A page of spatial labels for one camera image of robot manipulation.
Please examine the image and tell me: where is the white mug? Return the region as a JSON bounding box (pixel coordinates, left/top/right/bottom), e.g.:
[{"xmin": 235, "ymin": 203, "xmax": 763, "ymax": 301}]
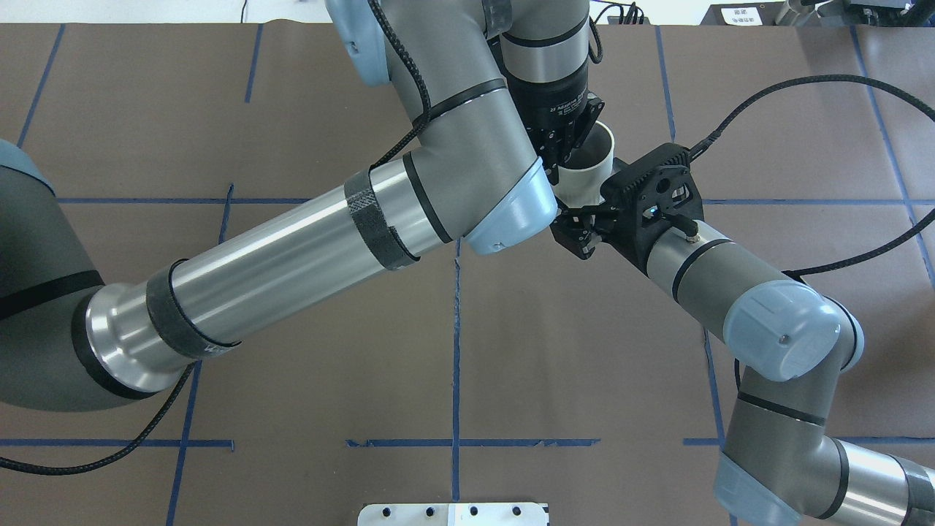
[{"xmin": 554, "ymin": 122, "xmax": 615, "ymax": 209}]

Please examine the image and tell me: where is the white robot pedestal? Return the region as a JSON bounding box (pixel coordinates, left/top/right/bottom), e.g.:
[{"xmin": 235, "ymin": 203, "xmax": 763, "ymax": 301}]
[{"xmin": 356, "ymin": 502, "xmax": 551, "ymax": 525}]

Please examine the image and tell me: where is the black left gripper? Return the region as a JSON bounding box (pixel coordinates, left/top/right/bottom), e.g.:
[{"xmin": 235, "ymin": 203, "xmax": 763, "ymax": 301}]
[{"xmin": 507, "ymin": 66, "xmax": 605, "ymax": 176}]

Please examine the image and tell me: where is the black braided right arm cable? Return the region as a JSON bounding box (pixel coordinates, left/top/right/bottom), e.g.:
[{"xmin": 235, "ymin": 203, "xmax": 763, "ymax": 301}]
[{"xmin": 687, "ymin": 75, "xmax": 935, "ymax": 278}]

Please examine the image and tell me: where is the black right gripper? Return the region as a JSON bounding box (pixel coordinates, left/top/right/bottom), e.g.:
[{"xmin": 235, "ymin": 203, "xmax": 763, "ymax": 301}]
[{"xmin": 550, "ymin": 207, "xmax": 622, "ymax": 260}]

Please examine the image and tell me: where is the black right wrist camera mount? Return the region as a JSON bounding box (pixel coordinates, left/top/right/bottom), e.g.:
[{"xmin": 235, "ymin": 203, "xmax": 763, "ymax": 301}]
[{"xmin": 595, "ymin": 143, "xmax": 704, "ymax": 272}]

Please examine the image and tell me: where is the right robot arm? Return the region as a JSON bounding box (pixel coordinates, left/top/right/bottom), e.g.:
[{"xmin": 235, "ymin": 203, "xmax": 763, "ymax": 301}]
[{"xmin": 552, "ymin": 206, "xmax": 933, "ymax": 525}]

